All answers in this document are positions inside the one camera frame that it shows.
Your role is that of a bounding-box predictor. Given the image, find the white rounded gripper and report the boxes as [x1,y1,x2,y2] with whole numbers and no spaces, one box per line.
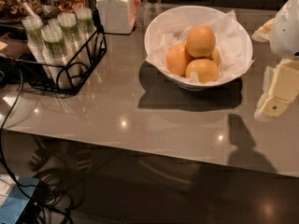
[251,0,299,121]

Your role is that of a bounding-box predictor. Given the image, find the orange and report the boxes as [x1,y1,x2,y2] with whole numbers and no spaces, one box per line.
[166,42,193,77]
[186,25,216,58]
[209,48,221,66]
[185,59,219,83]

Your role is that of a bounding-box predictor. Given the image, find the white paper bowl liner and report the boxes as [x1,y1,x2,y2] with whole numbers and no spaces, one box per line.
[145,9,256,86]

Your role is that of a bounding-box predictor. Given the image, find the white ceramic bowl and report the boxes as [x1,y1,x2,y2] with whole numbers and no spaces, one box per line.
[143,5,254,91]

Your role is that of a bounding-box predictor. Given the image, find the bowl of brown snacks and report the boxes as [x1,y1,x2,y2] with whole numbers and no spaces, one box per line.
[0,0,42,23]

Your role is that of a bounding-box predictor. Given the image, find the white lidded storage jar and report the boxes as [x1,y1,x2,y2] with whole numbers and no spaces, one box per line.
[96,0,135,35]

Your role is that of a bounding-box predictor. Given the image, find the tray of brown pastries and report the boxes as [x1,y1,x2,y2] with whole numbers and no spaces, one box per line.
[55,0,85,13]

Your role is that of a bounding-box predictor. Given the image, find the black device at left edge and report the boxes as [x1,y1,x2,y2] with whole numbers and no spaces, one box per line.
[0,53,21,89]

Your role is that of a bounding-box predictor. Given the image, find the blue box on floor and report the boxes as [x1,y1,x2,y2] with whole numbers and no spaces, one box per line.
[0,175,39,224]

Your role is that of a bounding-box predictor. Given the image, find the black wire basket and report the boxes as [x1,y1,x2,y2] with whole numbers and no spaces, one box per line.
[16,13,107,94]

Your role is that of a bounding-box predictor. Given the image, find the black cable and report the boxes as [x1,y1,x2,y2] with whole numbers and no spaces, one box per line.
[0,51,94,224]

